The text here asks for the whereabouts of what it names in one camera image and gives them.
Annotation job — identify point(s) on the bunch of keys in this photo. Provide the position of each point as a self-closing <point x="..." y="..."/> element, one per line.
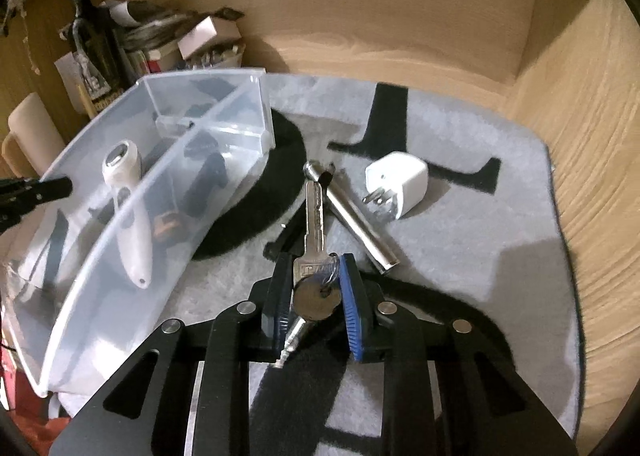
<point x="314" y="236"/>

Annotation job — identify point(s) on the brown and black lighter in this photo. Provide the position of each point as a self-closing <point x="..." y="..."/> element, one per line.
<point x="167" y="226"/>

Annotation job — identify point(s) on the grey mat with black letters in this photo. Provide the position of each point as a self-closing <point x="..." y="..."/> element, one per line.
<point x="475" y="261"/>

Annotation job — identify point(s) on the stack of magazines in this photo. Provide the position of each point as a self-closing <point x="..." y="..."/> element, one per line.
<point x="145" y="31"/>

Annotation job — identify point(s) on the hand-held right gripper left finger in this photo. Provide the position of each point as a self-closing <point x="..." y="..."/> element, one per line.
<point x="277" y="311"/>

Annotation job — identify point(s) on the clear plastic organizer box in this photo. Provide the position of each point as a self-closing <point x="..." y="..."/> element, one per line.
<point x="225" y="106"/>

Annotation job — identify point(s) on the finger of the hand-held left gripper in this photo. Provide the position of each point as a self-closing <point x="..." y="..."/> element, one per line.
<point x="50" y="188"/>
<point x="9" y="221"/>

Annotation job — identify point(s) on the dark wine bottle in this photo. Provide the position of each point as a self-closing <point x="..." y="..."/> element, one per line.
<point x="100" y="56"/>

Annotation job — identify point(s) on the white paper note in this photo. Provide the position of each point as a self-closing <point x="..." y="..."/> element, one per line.
<point x="70" y="69"/>

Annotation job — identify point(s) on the cream mug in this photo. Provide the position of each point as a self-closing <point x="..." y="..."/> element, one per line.
<point x="32" y="131"/>

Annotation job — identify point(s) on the white wall charger plug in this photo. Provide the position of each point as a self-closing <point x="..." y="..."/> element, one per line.
<point x="400" y="181"/>

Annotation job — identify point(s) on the small white cardboard box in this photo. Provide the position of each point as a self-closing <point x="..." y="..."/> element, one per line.
<point x="207" y="36"/>

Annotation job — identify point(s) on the white bowl with small items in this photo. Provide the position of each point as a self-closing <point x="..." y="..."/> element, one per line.
<point x="220" y="60"/>

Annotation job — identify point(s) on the white handheld device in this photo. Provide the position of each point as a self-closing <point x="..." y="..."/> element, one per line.
<point x="127" y="216"/>

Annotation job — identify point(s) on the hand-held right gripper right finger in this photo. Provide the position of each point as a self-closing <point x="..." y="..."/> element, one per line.
<point x="352" y="316"/>

